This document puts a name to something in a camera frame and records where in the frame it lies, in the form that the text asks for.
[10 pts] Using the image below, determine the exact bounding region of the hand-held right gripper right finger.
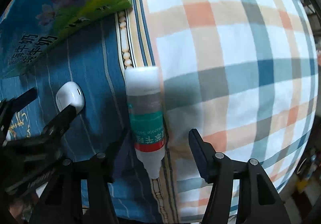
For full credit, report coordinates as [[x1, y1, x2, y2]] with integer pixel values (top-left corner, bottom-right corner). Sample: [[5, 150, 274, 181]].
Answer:
[[189, 128, 291, 224]]

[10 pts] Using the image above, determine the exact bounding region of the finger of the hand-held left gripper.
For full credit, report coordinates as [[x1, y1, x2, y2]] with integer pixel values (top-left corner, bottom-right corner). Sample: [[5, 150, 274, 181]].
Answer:
[[0, 88, 38, 124], [38, 106, 77, 144]]

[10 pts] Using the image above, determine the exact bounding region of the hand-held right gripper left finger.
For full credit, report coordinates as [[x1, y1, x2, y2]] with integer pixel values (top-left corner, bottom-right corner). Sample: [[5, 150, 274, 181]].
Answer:
[[33, 136, 131, 224]]

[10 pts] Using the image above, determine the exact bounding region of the white earbud case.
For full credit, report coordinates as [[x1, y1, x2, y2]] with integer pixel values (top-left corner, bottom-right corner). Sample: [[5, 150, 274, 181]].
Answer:
[[56, 82, 86, 114]]

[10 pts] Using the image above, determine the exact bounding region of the white bottle with green label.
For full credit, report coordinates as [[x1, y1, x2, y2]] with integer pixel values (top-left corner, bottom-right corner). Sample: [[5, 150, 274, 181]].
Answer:
[[125, 67, 166, 180]]

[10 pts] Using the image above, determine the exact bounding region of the cardboard box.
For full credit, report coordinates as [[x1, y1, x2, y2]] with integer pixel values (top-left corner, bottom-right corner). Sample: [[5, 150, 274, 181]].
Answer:
[[0, 0, 132, 77]]

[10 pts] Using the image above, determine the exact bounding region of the blue striped blanket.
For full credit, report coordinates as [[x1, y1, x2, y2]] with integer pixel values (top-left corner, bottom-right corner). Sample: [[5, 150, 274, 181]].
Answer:
[[0, 8, 181, 224]]

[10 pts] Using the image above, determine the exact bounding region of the plaid bed sheet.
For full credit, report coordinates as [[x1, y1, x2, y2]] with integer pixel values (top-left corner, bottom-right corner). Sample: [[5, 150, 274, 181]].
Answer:
[[137, 0, 319, 222]]

